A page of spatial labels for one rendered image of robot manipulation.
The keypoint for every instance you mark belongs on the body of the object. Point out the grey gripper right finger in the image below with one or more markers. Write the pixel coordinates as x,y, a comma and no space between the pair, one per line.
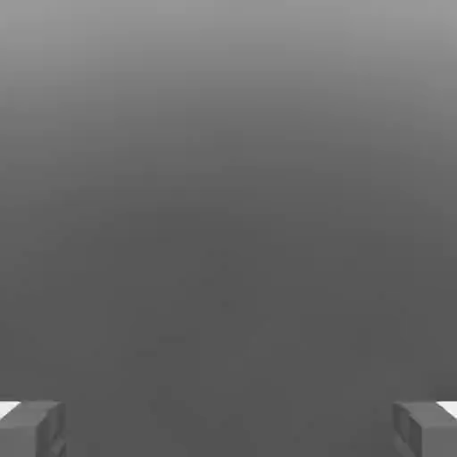
428,430

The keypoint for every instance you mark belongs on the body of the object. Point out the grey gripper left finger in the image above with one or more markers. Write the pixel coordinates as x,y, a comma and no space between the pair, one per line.
28,430

